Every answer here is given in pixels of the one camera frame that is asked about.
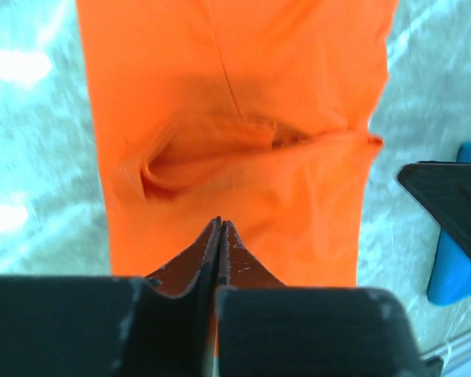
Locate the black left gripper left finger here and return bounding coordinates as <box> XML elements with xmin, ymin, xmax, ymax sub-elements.
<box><xmin>0</xmin><ymin>218</ymin><xmax>222</xmax><ymax>376</ymax></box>

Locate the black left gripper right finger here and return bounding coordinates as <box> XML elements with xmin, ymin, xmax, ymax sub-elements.
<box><xmin>216</xmin><ymin>221</ymin><xmax>444</xmax><ymax>377</ymax></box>

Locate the orange t shirt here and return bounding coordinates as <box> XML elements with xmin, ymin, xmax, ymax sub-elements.
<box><xmin>77</xmin><ymin>1</ymin><xmax>397</xmax><ymax>287</ymax></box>

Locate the aluminium frame rail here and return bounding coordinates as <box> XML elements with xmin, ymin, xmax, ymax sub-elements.
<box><xmin>422</xmin><ymin>330</ymin><xmax>471</xmax><ymax>377</ymax></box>

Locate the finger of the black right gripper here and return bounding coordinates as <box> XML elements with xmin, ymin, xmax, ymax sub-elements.
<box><xmin>397</xmin><ymin>161</ymin><xmax>471</xmax><ymax>259</ymax></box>

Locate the folded teal t shirt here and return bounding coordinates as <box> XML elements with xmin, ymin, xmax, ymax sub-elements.
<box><xmin>426</xmin><ymin>141</ymin><xmax>471</xmax><ymax>307</ymax></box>

